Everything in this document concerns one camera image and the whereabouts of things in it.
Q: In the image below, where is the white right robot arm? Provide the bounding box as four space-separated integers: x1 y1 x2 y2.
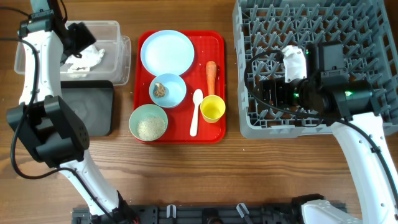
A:
252 42 397 223

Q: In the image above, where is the white plastic spoon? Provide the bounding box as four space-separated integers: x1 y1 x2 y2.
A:
190 89 203 137

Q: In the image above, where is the green bowl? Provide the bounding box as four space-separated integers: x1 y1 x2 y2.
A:
129 104 168 142

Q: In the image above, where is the large light blue plate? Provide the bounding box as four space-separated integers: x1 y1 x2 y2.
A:
140 30 195 77

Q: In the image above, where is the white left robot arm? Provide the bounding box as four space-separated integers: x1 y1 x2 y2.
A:
6 0 139 223

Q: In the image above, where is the black tray bin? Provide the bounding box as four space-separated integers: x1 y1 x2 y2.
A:
61 80 114 137

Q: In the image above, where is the white rice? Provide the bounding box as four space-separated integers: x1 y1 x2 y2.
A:
137 116 166 141

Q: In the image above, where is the brown food scrap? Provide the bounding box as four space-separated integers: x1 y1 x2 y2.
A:
154 82 166 98

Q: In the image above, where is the small light blue bowl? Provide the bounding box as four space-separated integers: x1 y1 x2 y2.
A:
149 73 187 108

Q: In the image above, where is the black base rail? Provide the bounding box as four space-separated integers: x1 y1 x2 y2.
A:
71 203 348 224

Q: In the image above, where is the clear plastic bin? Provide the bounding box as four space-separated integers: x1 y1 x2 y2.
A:
14 20 132 86

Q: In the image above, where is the orange carrot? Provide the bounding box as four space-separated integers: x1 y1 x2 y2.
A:
206 61 217 95

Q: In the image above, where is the red serving tray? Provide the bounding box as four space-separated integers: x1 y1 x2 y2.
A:
150 30 226 144

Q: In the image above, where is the yellow plastic cup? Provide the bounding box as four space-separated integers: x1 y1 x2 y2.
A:
200 95 226 123

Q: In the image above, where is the white tissue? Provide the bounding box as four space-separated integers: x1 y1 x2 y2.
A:
65 45 105 78

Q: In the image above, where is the grey dishwasher rack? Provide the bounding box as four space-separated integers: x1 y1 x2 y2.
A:
233 0 397 139

